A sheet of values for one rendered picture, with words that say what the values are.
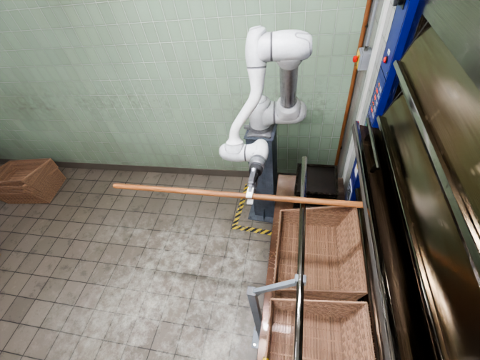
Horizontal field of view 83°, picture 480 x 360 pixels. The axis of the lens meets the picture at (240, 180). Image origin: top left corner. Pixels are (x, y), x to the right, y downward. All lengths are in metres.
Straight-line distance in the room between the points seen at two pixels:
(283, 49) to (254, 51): 0.14
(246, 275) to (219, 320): 0.41
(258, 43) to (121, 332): 2.28
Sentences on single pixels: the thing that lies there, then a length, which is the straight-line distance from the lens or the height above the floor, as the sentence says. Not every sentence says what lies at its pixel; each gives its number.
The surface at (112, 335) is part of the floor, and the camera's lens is 2.66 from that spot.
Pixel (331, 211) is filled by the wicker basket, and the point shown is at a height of 0.77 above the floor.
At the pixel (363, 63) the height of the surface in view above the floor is 1.45.
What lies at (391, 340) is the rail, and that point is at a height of 1.44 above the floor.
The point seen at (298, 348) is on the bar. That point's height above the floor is 1.17.
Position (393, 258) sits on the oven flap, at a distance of 1.03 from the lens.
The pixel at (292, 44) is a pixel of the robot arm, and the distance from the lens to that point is 1.43.
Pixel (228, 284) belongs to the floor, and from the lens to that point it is 2.47.
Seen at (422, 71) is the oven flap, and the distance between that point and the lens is 1.16.
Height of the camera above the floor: 2.28
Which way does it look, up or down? 47 degrees down
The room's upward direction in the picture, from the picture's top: 10 degrees counter-clockwise
